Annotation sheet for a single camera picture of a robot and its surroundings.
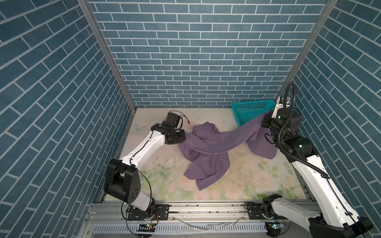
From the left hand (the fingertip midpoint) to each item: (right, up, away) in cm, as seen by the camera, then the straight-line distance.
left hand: (187, 139), depth 85 cm
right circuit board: (+44, -41, -14) cm, 61 cm away
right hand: (+41, +15, -18) cm, 47 cm away
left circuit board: (-19, -42, -13) cm, 48 cm away
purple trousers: (+12, -6, +10) cm, 17 cm away
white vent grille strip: (-1, -41, -15) cm, 44 cm away
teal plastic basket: (+42, +18, +23) cm, 51 cm away
